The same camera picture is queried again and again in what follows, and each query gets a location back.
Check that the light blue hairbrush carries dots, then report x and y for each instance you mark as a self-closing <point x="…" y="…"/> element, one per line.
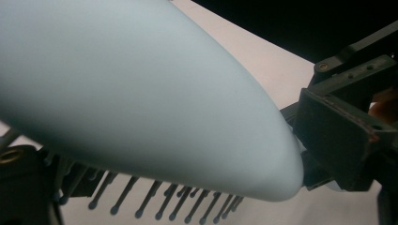
<point x="125" y="78"/>

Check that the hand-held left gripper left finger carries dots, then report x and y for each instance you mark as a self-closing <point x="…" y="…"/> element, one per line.
<point x="83" y="184"/>

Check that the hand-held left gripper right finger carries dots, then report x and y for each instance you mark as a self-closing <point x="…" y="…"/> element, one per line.
<point x="334" y="143"/>

